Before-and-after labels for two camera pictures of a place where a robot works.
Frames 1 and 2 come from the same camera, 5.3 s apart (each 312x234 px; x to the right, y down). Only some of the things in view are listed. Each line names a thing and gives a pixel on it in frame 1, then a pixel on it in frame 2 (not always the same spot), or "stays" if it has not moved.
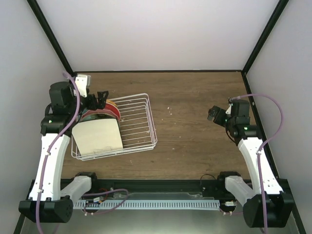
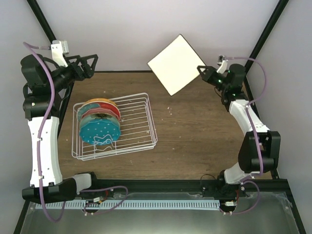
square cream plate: (97, 136) -> (175, 66)
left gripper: (101, 102) -> (88, 73)
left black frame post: (50, 36) stays
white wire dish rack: (137, 126) stays
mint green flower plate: (97, 116) stays
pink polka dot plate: (100, 110) stays
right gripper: (211, 114) -> (208, 76)
